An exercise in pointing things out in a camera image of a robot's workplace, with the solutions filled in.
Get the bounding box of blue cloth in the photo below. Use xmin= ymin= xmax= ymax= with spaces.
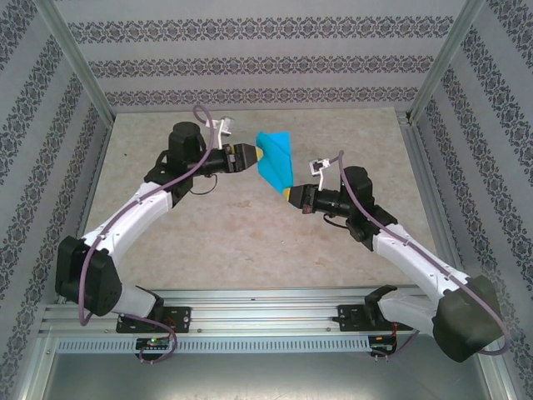
xmin=255 ymin=131 xmax=296 ymax=200

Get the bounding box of grey metal sheet panel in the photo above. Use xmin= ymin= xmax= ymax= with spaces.
xmin=41 ymin=352 xmax=499 ymax=400

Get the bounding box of thin black right gripper cable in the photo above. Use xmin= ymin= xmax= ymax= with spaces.
xmin=324 ymin=213 xmax=351 ymax=231

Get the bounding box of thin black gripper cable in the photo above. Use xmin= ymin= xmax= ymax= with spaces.
xmin=189 ymin=174 xmax=220 ymax=198
xmin=324 ymin=213 xmax=351 ymax=231

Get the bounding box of thin black left gripper cable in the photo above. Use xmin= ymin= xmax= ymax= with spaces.
xmin=189 ymin=174 xmax=220 ymax=198

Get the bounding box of aluminium side rail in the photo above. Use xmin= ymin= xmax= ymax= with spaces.
xmin=397 ymin=110 xmax=474 ymax=301
xmin=56 ymin=118 xmax=116 ymax=305

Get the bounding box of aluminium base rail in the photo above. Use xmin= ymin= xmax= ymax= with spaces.
xmin=39 ymin=289 xmax=495 ymax=337

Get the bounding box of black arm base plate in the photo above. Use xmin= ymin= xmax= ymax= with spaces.
xmin=337 ymin=303 xmax=413 ymax=333
xmin=117 ymin=306 xmax=192 ymax=334

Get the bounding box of aluminium frame post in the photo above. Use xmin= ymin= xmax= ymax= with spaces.
xmin=407 ymin=0 xmax=488 ymax=126
xmin=36 ymin=0 xmax=117 ymax=126

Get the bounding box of slotted cable duct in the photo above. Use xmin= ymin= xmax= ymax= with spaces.
xmin=56 ymin=336 xmax=396 ymax=354

